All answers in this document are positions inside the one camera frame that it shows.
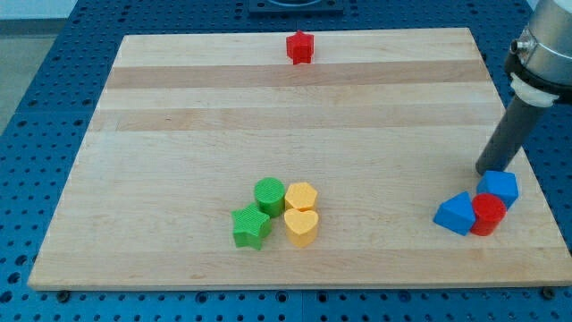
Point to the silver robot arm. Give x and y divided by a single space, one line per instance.
539 60

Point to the green star block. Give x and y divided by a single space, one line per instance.
250 227

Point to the red star block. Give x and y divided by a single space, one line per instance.
300 47

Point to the green cylinder block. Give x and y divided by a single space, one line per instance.
269 195

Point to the yellow hexagon block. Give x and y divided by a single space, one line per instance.
301 196

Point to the yellow heart block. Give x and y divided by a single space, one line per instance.
301 226

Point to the wooden board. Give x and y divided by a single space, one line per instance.
384 124

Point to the blue triangle block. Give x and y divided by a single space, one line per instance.
456 214

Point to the red cylinder block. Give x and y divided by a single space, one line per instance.
489 211

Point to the blue pentagon block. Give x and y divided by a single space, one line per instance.
501 184

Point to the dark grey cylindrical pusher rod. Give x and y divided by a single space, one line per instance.
513 129

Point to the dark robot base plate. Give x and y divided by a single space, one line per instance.
295 6

